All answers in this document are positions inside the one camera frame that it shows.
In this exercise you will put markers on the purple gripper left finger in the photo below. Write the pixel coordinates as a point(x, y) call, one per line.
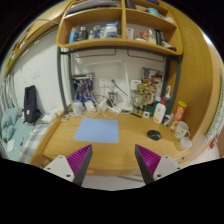
point(79, 162)

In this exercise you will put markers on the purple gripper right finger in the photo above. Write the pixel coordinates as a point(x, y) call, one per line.
point(147, 161)

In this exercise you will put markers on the black computer mouse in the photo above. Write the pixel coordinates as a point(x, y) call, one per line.
point(154, 135)

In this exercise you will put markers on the blue mouse pad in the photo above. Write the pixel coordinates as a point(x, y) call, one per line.
point(98, 130)

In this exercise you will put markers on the small white cup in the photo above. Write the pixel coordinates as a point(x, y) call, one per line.
point(185, 143)

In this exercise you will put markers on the white mug with print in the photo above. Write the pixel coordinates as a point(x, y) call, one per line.
point(181, 130)

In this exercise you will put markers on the white bottle red cap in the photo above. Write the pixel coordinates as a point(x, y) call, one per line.
point(159, 111)

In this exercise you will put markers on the plaid bed sheet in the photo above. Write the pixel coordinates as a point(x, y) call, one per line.
point(32, 142)

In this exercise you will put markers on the Groot figurine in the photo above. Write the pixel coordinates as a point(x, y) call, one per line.
point(140, 100)

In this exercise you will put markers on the white power adapter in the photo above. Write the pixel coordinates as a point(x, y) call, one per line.
point(90, 106)

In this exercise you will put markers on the dark blue spray bottle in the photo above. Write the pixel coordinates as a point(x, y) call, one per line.
point(168, 99)

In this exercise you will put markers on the red yellow chips can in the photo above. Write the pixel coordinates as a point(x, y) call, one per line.
point(178, 114)

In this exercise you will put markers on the blue box poster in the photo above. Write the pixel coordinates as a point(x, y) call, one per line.
point(83, 86)

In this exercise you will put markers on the teal blanket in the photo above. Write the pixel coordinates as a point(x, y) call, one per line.
point(8, 121)

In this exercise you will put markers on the white tube on shelf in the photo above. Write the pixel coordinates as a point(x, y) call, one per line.
point(130, 33)

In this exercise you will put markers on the white blue bottle on shelf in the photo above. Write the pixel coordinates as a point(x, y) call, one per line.
point(111, 30)

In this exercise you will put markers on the wooden wall shelf unit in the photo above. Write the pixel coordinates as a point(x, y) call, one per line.
point(155, 28)

